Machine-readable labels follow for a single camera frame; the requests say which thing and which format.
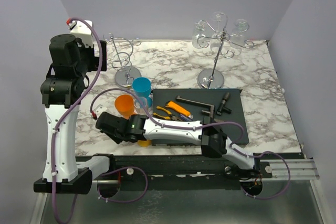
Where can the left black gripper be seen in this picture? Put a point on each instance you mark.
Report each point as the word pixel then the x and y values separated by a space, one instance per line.
pixel 94 62

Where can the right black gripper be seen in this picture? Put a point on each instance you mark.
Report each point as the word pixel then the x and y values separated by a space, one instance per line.
pixel 117 141

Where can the small clear wine glass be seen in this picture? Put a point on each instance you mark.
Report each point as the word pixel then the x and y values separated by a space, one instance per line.
pixel 140 105

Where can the clear tumbler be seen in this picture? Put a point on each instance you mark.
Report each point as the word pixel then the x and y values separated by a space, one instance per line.
pixel 238 34

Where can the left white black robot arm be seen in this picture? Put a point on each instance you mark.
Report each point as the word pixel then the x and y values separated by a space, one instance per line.
pixel 65 80

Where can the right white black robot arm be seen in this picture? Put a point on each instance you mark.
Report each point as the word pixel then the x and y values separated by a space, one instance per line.
pixel 206 133

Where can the tall chrome wine glass rack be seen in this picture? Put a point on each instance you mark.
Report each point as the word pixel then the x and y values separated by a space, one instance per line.
pixel 211 78

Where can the orange plastic goblet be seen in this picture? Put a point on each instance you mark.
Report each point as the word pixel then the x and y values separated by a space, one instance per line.
pixel 124 104

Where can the yellow plastic cup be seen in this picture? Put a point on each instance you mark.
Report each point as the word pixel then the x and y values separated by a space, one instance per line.
pixel 145 143

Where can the blue plastic goblet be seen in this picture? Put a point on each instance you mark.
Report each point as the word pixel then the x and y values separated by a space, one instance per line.
pixel 142 88

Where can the yellow utility knife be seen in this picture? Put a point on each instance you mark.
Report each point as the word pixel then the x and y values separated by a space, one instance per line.
pixel 179 109

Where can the red blue screwdriver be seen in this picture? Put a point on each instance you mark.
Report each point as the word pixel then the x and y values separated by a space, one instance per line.
pixel 185 118

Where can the black t-shaped tool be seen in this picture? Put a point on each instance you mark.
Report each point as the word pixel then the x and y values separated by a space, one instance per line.
pixel 222 107

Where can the dark grey tray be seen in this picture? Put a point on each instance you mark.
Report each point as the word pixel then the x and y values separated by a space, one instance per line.
pixel 209 96

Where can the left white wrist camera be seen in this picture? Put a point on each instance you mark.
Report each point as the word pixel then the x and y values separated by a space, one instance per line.
pixel 81 30

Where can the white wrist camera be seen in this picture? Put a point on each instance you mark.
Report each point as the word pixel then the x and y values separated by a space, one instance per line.
pixel 81 30
pixel 98 110

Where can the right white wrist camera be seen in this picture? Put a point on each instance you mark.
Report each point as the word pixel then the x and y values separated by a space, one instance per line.
pixel 98 110

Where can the small chrome wire rack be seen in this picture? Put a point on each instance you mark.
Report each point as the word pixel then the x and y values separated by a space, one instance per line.
pixel 120 60

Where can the aluminium frame rail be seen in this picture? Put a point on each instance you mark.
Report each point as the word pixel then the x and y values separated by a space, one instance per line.
pixel 197 166

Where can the yellow handled pliers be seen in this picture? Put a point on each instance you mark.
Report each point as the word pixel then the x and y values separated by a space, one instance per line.
pixel 168 114

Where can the long black metal bracket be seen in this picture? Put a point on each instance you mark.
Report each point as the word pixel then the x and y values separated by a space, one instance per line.
pixel 211 108

